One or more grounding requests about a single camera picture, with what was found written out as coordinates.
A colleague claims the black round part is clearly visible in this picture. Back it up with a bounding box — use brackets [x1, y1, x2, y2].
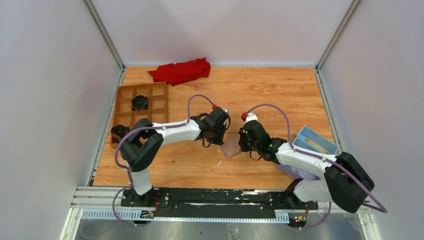
[131, 95, 149, 111]
[110, 124, 130, 143]

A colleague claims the black round part lower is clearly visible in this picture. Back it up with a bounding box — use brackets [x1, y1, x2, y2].
[110, 124, 130, 143]

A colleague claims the aluminium frame rail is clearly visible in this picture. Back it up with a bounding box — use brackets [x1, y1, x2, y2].
[59, 186, 382, 240]

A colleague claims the black round part upper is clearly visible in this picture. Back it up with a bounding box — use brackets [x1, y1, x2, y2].
[131, 95, 149, 111]

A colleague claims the red cloth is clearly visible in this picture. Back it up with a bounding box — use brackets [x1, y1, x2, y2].
[148, 57, 211, 86]

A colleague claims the blue plastic box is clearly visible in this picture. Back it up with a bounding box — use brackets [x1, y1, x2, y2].
[277, 125, 339, 181]

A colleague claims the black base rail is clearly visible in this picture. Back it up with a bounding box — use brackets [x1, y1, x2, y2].
[119, 187, 318, 219]

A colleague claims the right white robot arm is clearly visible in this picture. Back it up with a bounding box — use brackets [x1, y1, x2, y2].
[239, 112, 375, 213]

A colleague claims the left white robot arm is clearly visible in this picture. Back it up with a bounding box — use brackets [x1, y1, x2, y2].
[115, 106, 231, 207]

